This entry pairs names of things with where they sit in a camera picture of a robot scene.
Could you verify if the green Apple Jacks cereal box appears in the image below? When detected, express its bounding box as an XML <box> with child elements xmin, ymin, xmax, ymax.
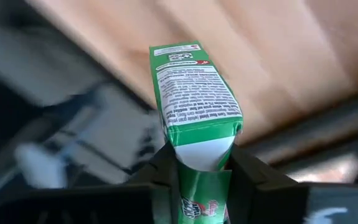
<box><xmin>149</xmin><ymin>40</ymin><xmax>244</xmax><ymax>224</ymax></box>

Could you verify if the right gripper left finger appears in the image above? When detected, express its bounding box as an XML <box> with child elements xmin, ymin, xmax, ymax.
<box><xmin>0</xmin><ymin>141</ymin><xmax>179</xmax><ymax>224</ymax></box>

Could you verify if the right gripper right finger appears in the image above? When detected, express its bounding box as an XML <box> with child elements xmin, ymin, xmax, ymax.
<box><xmin>228</xmin><ymin>144</ymin><xmax>358</xmax><ymax>224</ymax></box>

